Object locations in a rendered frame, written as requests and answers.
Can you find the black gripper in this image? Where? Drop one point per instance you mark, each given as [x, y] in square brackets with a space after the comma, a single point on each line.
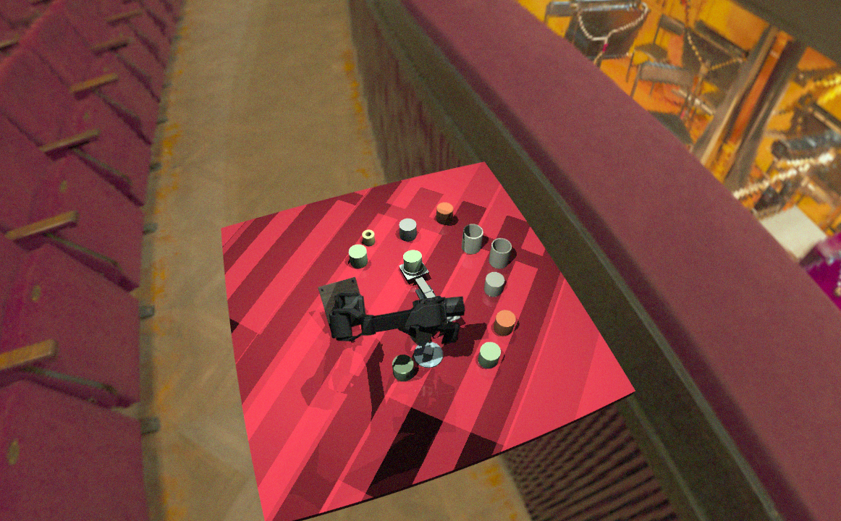
[451, 331]

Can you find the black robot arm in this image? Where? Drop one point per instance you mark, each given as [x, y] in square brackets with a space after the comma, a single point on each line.
[429, 313]

